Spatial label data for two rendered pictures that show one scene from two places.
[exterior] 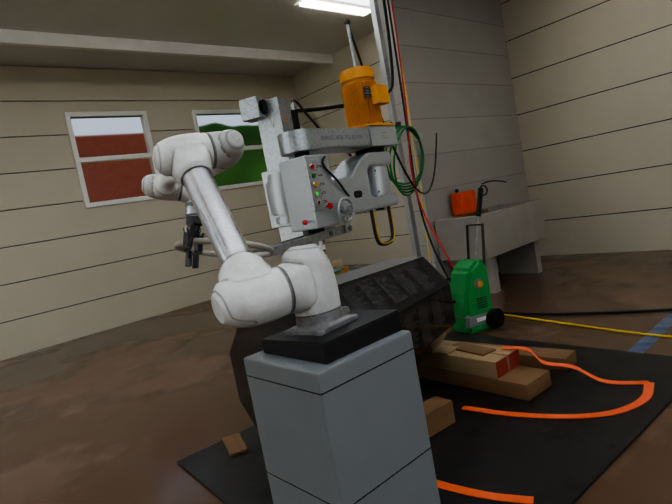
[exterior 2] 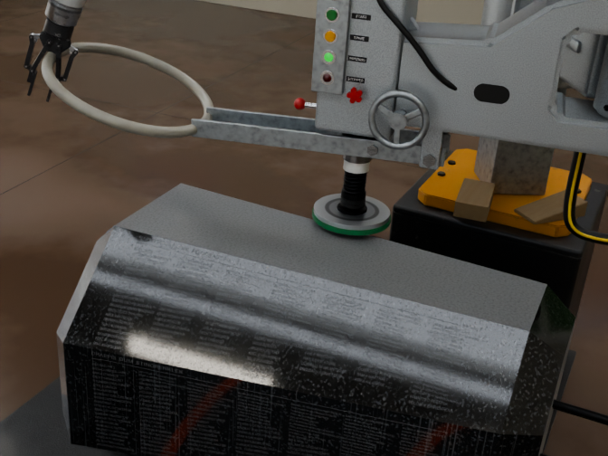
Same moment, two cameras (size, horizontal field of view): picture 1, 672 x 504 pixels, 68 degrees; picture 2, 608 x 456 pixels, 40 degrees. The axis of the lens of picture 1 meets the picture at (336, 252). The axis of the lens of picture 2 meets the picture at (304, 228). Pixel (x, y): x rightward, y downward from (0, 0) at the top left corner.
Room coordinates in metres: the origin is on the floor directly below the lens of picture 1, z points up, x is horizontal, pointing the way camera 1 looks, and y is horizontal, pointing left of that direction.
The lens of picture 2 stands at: (1.87, -1.68, 1.84)
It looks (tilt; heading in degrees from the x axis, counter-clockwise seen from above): 27 degrees down; 61
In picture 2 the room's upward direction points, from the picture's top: 4 degrees clockwise
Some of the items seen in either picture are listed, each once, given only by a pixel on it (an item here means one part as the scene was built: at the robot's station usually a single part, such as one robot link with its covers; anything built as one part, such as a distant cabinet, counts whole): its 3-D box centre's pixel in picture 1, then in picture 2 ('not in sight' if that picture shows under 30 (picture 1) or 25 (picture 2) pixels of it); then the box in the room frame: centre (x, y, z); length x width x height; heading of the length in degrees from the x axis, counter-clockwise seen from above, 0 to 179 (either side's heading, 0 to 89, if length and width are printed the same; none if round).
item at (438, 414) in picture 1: (425, 419); not in sight; (2.47, -0.29, 0.07); 0.30 x 0.12 x 0.12; 125
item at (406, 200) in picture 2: not in sight; (488, 289); (3.70, 0.26, 0.37); 0.66 x 0.66 x 0.74; 37
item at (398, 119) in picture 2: (341, 210); (401, 115); (3.00, -0.08, 1.20); 0.15 x 0.10 x 0.15; 137
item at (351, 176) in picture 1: (353, 191); (524, 78); (3.27, -0.18, 1.30); 0.74 x 0.23 x 0.49; 137
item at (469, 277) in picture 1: (468, 278); not in sight; (4.14, -1.05, 0.43); 0.35 x 0.35 x 0.87; 22
